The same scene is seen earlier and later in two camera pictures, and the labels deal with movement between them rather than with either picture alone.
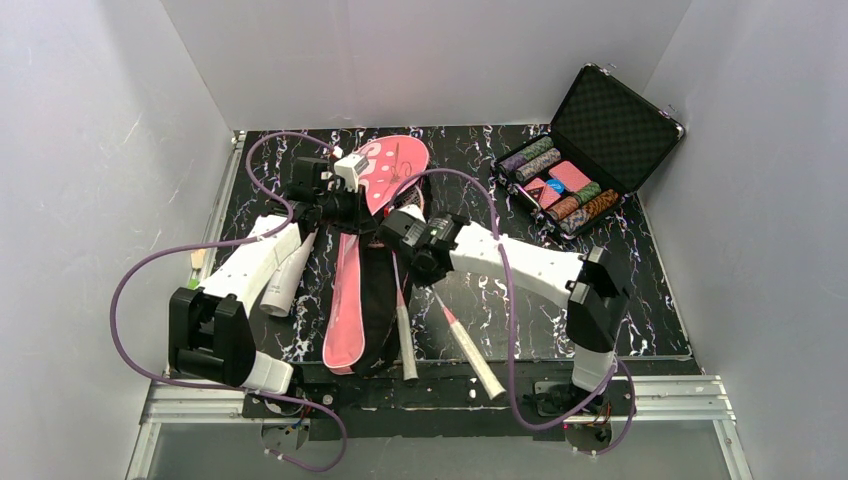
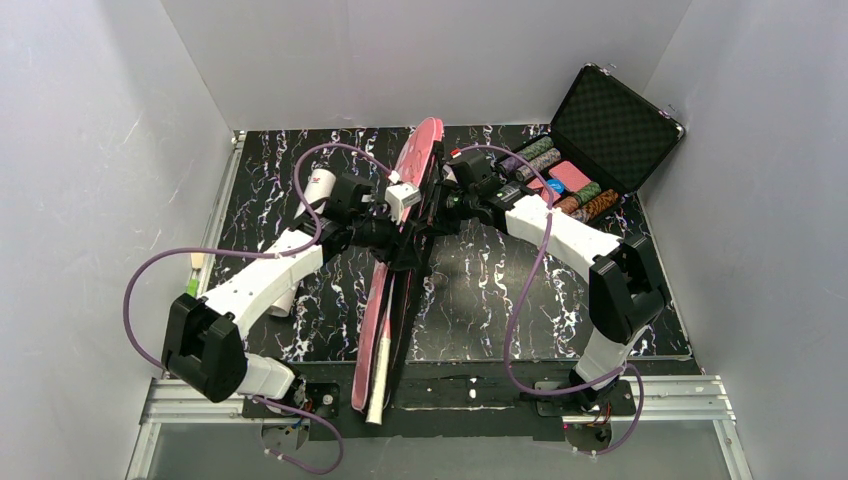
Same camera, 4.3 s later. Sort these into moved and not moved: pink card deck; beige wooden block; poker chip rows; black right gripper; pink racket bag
Moved: pink racket bag; black right gripper
Not moved: beige wooden block; pink card deck; poker chip rows
